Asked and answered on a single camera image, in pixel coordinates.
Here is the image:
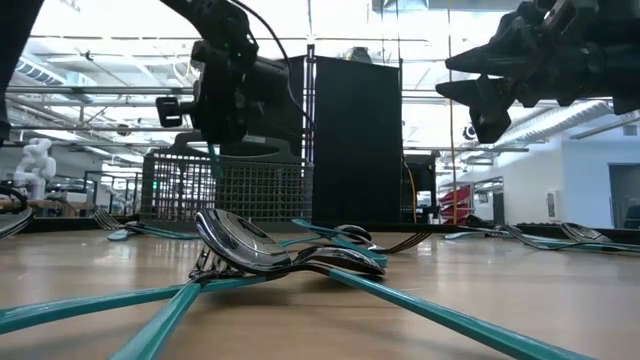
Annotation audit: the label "black metal post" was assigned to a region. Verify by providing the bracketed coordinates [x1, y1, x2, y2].
[303, 43, 317, 166]

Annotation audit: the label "grey mesh cutlery basket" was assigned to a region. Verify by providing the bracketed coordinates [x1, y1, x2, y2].
[139, 130, 315, 224]

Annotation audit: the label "thin teal-handled black utensil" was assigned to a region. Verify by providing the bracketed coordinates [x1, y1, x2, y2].
[207, 142, 223, 180]

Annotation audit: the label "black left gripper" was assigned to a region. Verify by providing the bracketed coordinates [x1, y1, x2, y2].
[155, 38, 291, 147]

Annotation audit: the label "silver air duct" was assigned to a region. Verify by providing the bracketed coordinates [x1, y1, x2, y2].
[14, 35, 97, 89]

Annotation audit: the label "black cabinet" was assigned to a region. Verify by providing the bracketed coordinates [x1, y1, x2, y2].
[402, 152, 438, 225]

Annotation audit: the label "wooden workbench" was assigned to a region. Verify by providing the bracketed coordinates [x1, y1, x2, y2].
[0, 197, 97, 219]

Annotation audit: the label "large teal-handled black spoon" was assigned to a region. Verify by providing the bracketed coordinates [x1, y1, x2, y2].
[193, 208, 596, 360]
[559, 221, 640, 251]
[0, 245, 387, 336]

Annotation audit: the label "black table edge rail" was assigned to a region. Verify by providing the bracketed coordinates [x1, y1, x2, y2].
[19, 215, 640, 246]

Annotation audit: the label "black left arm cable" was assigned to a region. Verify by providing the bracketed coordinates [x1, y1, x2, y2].
[227, 0, 316, 131]

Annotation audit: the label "white ribbed air duct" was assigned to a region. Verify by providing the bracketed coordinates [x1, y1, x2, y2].
[492, 98, 615, 147]

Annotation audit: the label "red storage bins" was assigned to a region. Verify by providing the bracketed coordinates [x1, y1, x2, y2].
[437, 183, 475, 225]

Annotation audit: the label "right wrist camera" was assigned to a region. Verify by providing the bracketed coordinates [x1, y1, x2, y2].
[542, 0, 601, 31]

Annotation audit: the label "thin yellow vertical pole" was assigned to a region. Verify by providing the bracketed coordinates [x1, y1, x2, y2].
[446, 0, 458, 225]

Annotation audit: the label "white wall box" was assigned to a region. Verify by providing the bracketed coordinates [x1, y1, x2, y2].
[544, 188, 563, 222]

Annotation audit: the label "grey horizontal beam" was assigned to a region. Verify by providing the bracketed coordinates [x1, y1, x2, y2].
[4, 84, 640, 101]

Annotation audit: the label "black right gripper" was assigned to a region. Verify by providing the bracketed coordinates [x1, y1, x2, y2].
[433, 0, 640, 146]

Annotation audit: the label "teal-handled black fork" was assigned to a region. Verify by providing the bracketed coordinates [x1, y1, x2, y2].
[501, 223, 640, 254]
[108, 244, 236, 360]
[130, 222, 201, 241]
[344, 230, 433, 255]
[91, 206, 200, 240]

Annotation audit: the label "yellow cable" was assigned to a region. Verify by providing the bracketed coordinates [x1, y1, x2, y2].
[403, 160, 419, 225]

